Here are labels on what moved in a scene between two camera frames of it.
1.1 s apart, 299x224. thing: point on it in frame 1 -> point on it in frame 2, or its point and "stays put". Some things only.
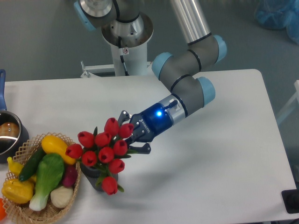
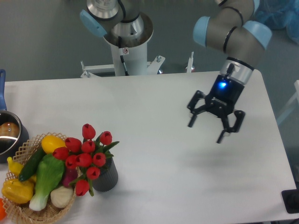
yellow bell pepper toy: [17, 191] stays put
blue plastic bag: [279, 14] stays put
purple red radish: [70, 175] stays put
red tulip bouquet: [104, 151] -> [87, 157]
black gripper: [147, 124] -> [221, 100]
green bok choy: [50, 170] stays put
